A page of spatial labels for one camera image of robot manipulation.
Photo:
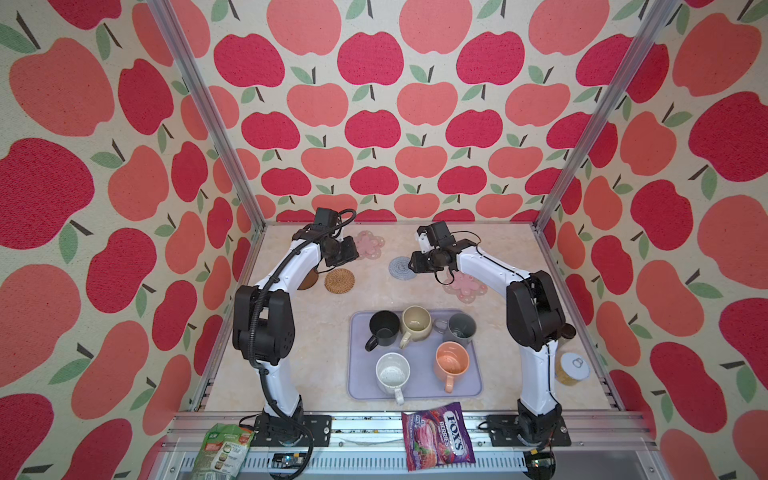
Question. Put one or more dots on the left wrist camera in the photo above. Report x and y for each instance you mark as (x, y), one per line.
(326, 219)

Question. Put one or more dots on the grey mug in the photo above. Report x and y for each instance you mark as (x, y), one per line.
(459, 328)

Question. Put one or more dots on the left corner aluminium post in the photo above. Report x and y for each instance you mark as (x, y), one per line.
(170, 27)

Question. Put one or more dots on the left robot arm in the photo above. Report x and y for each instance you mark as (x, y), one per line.
(264, 329)

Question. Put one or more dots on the lavender tray mat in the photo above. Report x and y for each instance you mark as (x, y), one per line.
(423, 383)

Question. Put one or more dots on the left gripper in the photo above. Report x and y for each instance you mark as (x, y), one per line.
(350, 253)

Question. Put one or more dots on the peach orange mug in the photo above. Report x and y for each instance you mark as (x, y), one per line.
(451, 361)

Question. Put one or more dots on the black mug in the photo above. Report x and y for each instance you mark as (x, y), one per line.
(384, 326)

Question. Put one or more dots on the aluminium front rail frame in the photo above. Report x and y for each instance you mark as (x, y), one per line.
(605, 444)

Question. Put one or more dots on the right corner aluminium post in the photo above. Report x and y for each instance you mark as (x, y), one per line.
(651, 27)

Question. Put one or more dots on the corner aluminium post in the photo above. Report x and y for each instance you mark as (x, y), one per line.
(651, 27)
(170, 27)

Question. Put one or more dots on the brown wooden round coaster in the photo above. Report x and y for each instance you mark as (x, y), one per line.
(309, 281)

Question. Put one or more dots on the green snack packet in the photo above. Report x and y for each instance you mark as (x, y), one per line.
(223, 452)

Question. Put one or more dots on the yellow jar white lid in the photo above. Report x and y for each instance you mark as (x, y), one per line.
(571, 368)

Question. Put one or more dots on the purple Fox's candy bag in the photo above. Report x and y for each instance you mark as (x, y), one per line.
(436, 437)

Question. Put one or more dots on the grey woven round coaster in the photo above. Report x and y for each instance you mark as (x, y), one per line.
(399, 269)

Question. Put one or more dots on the woven rattan round coaster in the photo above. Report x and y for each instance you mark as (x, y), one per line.
(339, 281)

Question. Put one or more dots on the pink flower coaster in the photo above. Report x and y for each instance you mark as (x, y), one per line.
(368, 245)
(465, 287)

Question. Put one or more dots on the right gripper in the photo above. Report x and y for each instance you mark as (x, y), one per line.
(415, 263)

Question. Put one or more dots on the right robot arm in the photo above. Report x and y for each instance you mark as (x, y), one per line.
(534, 319)

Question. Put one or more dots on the white mug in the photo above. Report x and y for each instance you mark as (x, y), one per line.
(393, 373)

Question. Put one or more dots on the cream beige mug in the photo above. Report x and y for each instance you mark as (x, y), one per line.
(415, 325)

